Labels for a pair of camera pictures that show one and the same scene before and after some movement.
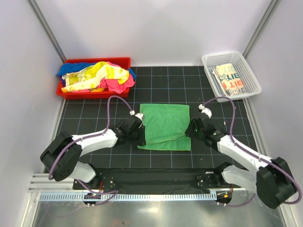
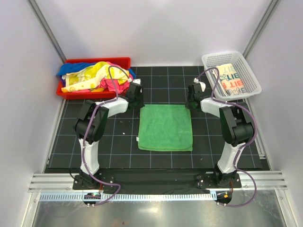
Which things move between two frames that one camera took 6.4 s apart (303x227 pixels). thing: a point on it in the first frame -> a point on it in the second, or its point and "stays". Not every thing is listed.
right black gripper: x=189 y=131 -> x=188 y=105
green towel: x=165 y=126 stays
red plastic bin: x=124 y=62 stays
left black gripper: x=141 y=141 -> x=140 y=104
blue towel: x=70 y=67 stays
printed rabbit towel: x=229 y=80 stays
